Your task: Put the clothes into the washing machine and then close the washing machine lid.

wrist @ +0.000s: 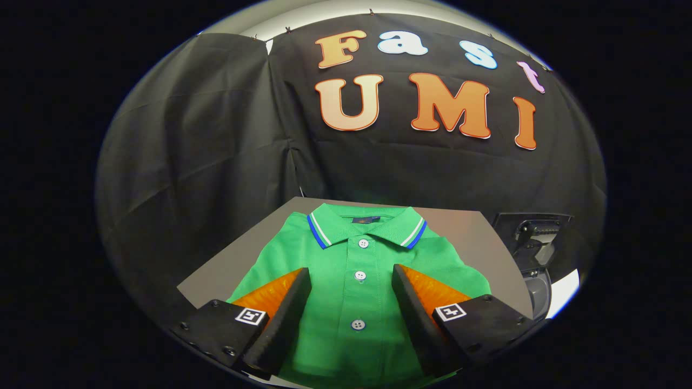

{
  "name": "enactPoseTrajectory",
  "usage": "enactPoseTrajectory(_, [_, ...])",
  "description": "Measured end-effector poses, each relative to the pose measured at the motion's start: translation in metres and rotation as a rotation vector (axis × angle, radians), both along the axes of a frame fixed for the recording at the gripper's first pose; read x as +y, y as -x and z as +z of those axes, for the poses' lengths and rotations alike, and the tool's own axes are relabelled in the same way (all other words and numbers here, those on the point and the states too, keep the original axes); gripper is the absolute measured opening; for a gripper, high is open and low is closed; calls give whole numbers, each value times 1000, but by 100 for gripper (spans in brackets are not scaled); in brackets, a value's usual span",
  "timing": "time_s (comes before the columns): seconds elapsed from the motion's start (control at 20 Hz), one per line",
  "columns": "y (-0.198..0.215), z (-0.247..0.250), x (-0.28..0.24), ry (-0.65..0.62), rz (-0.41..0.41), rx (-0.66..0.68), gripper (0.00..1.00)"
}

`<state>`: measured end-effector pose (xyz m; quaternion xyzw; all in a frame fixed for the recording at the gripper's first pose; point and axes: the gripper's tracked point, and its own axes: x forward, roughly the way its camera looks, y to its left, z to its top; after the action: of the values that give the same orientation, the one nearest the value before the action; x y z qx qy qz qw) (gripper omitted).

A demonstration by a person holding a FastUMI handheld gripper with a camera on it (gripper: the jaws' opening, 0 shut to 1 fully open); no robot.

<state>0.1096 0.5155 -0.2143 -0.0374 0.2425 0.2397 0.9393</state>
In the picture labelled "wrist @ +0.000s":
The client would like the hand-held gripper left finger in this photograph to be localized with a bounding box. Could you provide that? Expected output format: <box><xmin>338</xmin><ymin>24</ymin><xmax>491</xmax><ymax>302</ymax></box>
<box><xmin>170</xmin><ymin>269</ymin><xmax>311</xmax><ymax>380</ymax></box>

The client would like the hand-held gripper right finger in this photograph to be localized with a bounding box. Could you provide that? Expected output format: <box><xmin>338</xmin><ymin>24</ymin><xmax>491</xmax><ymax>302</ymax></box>
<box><xmin>392</xmin><ymin>264</ymin><xmax>549</xmax><ymax>379</ymax></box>

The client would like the green polo shirt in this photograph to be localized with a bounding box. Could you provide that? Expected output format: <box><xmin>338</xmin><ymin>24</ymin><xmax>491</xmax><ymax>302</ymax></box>
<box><xmin>226</xmin><ymin>203</ymin><xmax>493</xmax><ymax>387</ymax></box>

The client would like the dark glass washing machine lid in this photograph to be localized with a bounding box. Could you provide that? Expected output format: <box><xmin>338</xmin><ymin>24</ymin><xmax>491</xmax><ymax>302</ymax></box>
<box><xmin>494</xmin><ymin>212</ymin><xmax>574</xmax><ymax>273</ymax></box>

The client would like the grey-brown table board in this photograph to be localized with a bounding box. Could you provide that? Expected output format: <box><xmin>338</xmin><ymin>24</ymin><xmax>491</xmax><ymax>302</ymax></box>
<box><xmin>177</xmin><ymin>196</ymin><xmax>534</xmax><ymax>319</ymax></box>

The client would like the black backdrop cloth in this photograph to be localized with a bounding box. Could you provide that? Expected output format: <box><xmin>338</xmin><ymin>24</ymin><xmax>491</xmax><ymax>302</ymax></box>
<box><xmin>96</xmin><ymin>14</ymin><xmax>607</xmax><ymax>325</ymax></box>

